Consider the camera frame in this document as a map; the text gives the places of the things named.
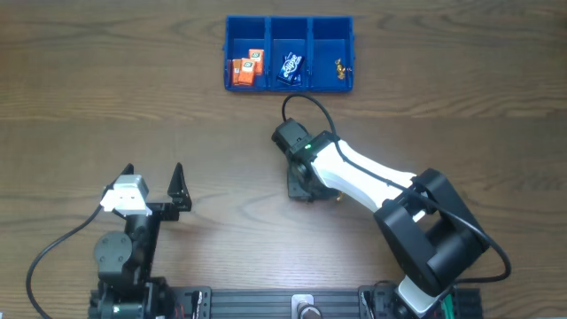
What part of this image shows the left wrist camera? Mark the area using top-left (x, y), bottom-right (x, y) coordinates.
top-left (99, 174), bottom-right (153, 218)

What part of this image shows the blue candy pack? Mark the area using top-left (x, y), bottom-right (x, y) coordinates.
top-left (276, 51), bottom-right (306, 85)

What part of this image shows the blue tray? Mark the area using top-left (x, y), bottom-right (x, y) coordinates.
top-left (222, 15), bottom-right (355, 94)

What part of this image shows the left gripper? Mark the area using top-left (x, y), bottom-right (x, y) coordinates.
top-left (102, 161), bottom-right (193, 222)

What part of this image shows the mounting rail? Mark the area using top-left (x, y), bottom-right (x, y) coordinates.
top-left (89, 286), bottom-right (483, 319)

